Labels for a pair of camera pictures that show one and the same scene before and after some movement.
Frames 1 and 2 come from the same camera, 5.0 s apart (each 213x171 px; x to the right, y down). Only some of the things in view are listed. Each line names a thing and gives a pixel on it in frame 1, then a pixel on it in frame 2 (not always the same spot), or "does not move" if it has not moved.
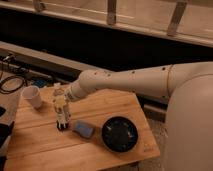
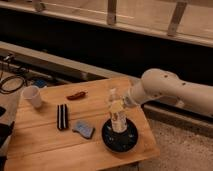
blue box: (40, 82) does not move
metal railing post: (111, 12) does not move
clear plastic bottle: (60, 101) -> (118, 118)
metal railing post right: (176, 19) does not move
